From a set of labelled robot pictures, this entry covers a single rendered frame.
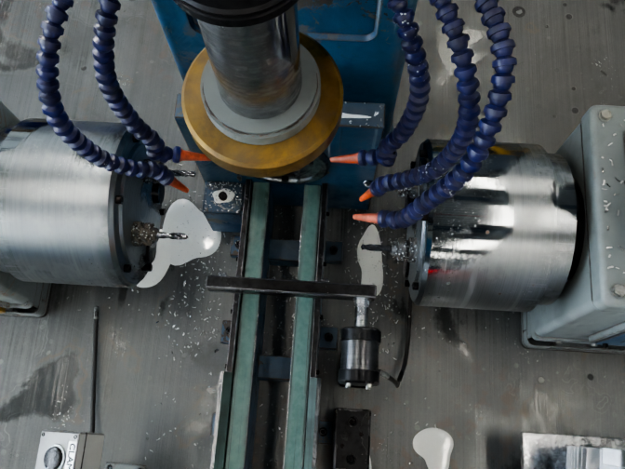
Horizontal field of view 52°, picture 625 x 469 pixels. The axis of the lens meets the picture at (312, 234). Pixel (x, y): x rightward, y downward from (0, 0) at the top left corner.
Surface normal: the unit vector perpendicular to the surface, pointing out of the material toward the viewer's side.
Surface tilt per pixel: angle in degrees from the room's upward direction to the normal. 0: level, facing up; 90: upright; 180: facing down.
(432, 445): 0
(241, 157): 0
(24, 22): 0
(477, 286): 62
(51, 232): 39
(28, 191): 13
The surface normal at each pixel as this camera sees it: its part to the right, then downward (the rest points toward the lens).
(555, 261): -0.06, 0.37
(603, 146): -0.02, -0.30
